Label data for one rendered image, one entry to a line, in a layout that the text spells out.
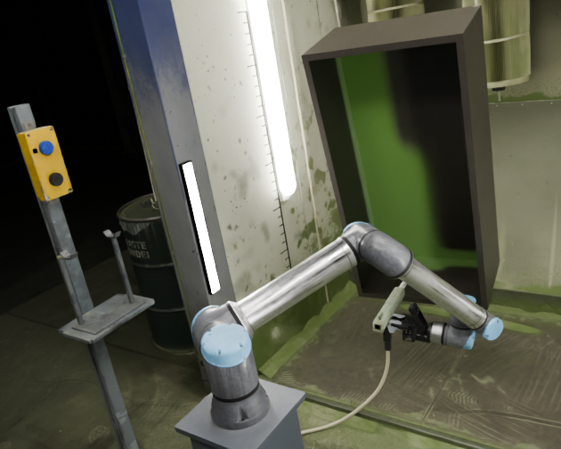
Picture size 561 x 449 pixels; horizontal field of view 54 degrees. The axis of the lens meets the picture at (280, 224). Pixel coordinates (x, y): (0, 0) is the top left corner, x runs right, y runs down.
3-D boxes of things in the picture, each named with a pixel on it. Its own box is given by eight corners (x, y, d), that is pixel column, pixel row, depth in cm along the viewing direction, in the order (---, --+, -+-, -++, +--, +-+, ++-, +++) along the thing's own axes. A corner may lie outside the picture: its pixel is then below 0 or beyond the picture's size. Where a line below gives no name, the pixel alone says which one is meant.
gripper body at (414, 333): (400, 339, 233) (429, 346, 228) (401, 322, 229) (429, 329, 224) (405, 330, 239) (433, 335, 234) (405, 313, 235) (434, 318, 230)
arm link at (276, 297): (190, 343, 174) (382, 220, 186) (180, 319, 190) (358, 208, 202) (213, 377, 180) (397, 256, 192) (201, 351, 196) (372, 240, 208)
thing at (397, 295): (384, 366, 232) (383, 320, 223) (373, 363, 234) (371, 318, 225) (416, 307, 270) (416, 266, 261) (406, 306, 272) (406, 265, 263)
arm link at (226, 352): (217, 405, 163) (205, 355, 158) (205, 376, 179) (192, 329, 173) (265, 387, 168) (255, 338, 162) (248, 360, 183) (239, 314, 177)
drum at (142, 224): (138, 332, 368) (101, 208, 338) (212, 298, 397) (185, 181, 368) (176, 366, 322) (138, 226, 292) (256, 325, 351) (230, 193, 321)
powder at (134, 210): (107, 212, 338) (107, 210, 338) (184, 186, 366) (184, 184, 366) (141, 229, 296) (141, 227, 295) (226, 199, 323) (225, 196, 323)
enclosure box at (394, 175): (380, 254, 294) (334, 28, 235) (500, 261, 264) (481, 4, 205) (359, 296, 270) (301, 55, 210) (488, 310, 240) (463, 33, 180)
